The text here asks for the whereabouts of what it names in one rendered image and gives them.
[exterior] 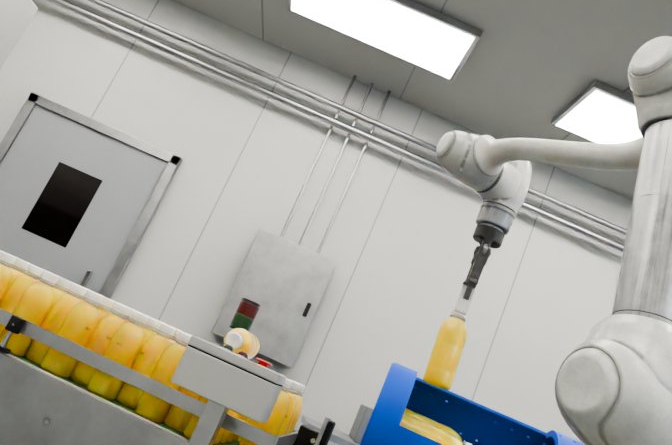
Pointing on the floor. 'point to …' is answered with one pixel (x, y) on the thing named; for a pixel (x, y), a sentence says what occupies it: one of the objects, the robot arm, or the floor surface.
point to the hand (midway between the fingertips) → (463, 301)
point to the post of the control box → (208, 424)
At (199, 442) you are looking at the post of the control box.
